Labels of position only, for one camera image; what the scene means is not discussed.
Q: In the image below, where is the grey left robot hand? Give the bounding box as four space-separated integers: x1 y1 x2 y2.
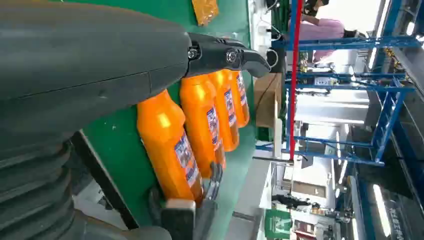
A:
0 0 272 157

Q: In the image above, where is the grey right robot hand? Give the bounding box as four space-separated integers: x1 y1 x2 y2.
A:
195 161 223 240

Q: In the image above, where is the orange drink bottle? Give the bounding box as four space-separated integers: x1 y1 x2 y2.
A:
230 70 251 129
179 74 227 179
208 70 240 153
136 89 205 205

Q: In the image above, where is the green sign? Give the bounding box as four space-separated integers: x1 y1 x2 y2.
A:
264 209 293 240

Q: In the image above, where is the green table mat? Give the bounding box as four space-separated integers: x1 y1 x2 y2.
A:
49 0 259 240

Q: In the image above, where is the cardboard box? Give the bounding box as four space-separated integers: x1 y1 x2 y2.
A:
254 72 283 129

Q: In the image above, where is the red pole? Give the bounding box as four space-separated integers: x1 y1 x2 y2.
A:
289 0 304 162

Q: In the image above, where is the person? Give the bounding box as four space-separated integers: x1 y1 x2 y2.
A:
288 0 367 64

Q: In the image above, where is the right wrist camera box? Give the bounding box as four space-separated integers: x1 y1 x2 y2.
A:
161 198 197 240

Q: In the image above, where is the white post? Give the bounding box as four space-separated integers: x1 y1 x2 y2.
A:
273 99 283 159

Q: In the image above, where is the blue metal frame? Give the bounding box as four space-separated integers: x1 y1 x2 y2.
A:
255 0 424 168

